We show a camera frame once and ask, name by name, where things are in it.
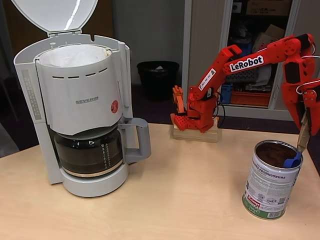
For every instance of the small blue storage bin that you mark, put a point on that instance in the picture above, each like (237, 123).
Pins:
(227, 95)

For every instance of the orange printed clamp part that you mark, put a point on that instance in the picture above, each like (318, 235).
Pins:
(178, 100)

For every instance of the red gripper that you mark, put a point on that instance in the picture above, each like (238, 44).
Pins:
(295, 106)

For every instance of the wooden base block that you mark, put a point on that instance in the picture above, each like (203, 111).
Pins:
(195, 137)

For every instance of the grey perforated basket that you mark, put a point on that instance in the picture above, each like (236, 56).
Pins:
(242, 78)

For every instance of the cardboard box pink mark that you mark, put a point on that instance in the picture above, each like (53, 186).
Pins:
(271, 31)

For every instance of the white paper coffee filter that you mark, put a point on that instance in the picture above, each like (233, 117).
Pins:
(75, 56)

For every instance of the dark brown ground coffee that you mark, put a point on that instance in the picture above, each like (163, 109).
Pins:
(272, 155)

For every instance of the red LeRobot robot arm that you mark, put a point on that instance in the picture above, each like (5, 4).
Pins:
(217, 67)

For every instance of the white drip coffee maker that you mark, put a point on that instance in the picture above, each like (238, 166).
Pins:
(82, 82)

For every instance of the white green coffee can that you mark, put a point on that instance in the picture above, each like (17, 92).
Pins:
(267, 190)

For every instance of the orange plastic crate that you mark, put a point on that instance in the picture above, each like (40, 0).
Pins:
(250, 98)

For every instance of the brown cardboard box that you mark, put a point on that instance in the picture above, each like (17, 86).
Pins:
(267, 7)

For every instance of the grey socket box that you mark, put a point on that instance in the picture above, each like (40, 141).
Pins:
(237, 7)

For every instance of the black bag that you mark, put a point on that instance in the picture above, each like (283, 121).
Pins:
(240, 32)

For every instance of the black trash bin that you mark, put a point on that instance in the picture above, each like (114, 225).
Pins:
(155, 82)

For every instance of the large blue storage bin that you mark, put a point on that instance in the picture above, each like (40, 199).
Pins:
(246, 48)

